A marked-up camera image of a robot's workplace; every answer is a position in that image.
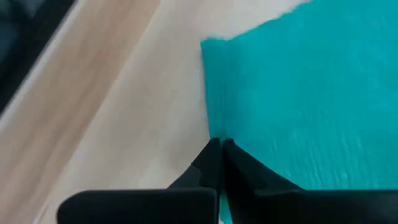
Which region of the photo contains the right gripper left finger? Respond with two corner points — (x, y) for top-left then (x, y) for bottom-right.
(57, 138), (222, 224)

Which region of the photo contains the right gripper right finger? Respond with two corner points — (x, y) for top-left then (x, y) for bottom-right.
(223, 139), (398, 224)

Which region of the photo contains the teal elastic bandage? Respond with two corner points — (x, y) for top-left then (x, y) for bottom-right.
(200, 0), (398, 224)

